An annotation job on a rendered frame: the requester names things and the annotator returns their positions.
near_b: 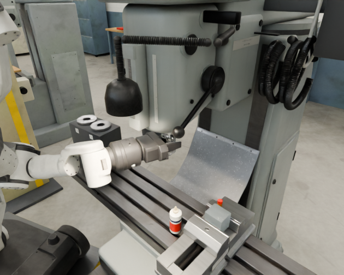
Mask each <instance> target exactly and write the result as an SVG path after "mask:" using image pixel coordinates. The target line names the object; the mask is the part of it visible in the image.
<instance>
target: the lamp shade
mask: <svg viewBox="0 0 344 275"><path fill-rule="evenodd" d="M104 99H105V107H106V112H107V113H108V114H109V115H111V116H115V117H129V116H134V115H137V114H139V113H140V112H142V110H143V96H142V93H141V91H140V88H139V86H138V84H137V83H136V82H135V81H133V80H131V79H129V78H125V79H118V78H116V79H114V80H112V81H111V82H110V83H109V84H107V86H106V91H105V97H104Z"/></svg>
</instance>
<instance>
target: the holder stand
mask: <svg viewBox="0 0 344 275"><path fill-rule="evenodd" d="M69 126H70V131H71V134H72V138H73V143H77V142H84V141H93V140H100V141H102V142H103V146H104V147H105V148H106V147H108V145H109V143H110V142H113V141H117V140H122V138H121V128H120V126H119V125H116V124H113V123H111V122H109V121H105V120H103V119H100V118H98V117H96V116H93V115H85V116H81V117H79V118H78V119H77V120H75V121H72V122H70V123H69Z"/></svg>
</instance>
